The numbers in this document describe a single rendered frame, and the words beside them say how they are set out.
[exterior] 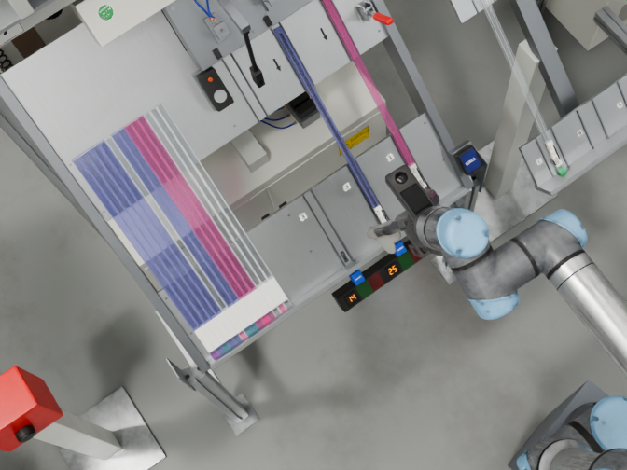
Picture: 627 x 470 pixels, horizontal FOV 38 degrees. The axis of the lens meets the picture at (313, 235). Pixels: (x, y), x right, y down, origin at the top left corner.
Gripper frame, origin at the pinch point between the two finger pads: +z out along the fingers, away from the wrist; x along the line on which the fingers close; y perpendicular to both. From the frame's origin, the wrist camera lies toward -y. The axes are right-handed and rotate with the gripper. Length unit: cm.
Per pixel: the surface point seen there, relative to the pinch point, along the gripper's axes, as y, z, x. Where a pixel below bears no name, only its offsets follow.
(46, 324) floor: -8, 108, -84
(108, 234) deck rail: -26, 7, -48
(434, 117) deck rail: -9.1, 11.2, 19.7
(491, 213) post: 35, 83, 42
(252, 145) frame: -22.9, 39.9, -11.7
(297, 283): 4.3, 16.1, -22.5
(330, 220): -2.9, 14.1, -9.7
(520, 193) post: 35, 83, 53
